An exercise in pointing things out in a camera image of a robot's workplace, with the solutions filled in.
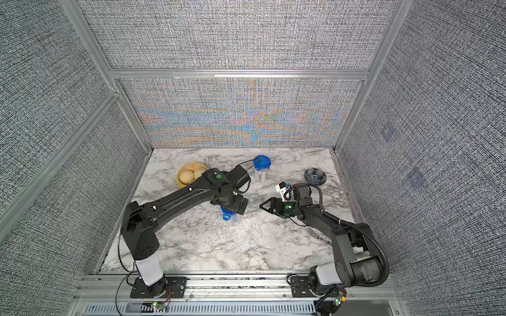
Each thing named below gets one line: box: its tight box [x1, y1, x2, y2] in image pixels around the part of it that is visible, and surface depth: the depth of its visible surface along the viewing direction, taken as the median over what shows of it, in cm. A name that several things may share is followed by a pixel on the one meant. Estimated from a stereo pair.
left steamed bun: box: [179, 169, 194, 185], surface depth 101 cm
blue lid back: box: [253, 154, 273, 172], surface depth 99 cm
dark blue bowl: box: [303, 167, 327, 186], surface depth 105 cm
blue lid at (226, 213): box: [220, 206, 237, 222], surface depth 79 cm
